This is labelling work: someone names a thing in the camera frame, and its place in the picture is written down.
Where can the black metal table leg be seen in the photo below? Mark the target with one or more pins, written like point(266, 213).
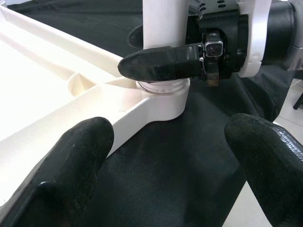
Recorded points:
point(298, 100)

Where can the white plastic table leg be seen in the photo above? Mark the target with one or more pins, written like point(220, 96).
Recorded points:
point(165, 23)

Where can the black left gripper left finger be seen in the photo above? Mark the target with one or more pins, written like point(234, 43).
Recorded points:
point(59, 179)

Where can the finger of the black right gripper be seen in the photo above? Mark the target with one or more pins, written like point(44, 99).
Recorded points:
point(136, 35)
point(161, 62)

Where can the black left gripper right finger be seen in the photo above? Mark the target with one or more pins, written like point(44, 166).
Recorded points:
point(272, 170)

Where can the white plastic table top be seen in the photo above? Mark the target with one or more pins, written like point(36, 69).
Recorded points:
point(47, 94)

